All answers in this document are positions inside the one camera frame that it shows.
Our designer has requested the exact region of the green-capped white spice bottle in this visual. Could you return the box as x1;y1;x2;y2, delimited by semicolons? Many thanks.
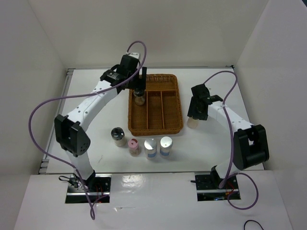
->
187;117;199;129

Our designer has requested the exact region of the black-capped brown spice bottle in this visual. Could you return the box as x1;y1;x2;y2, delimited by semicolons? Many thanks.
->
133;89;146;106

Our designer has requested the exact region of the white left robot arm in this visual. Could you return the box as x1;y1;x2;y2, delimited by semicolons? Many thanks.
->
54;53;146;192

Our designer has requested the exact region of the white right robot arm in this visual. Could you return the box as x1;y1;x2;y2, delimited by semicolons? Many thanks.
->
187;84;269;188

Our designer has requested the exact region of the brown wicker cutlery tray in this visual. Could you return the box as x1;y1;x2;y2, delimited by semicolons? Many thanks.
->
128;74;183;137

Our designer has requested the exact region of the silver-capped blue shaker right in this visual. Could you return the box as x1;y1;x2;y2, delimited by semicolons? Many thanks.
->
159;136;173;158

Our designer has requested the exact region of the black-capped white spice bottle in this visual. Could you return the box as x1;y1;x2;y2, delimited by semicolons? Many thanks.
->
111;127;127;147

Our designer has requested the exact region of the silver-capped blue label shaker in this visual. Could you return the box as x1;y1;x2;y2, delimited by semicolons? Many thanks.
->
144;138;157;160

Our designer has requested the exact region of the pink-capped spice bottle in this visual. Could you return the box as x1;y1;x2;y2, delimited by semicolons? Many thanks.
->
128;138;141;157

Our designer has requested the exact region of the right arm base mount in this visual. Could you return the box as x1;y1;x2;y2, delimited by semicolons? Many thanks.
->
190;174;241;202

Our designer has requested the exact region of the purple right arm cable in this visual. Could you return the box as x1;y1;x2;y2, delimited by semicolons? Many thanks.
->
203;71;259;211

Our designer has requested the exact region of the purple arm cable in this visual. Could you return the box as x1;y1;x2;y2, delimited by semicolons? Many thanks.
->
28;41;147;220
203;71;259;211

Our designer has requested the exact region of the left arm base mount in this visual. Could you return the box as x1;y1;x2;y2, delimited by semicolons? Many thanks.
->
59;173;111;204

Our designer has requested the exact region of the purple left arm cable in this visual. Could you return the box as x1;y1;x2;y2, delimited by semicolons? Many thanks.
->
28;41;147;220

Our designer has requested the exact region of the black cable on floor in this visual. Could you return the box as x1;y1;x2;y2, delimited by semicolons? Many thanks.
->
244;219;264;230

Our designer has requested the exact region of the aluminium table edge rail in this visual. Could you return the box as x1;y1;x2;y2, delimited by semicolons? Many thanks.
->
38;68;75;174

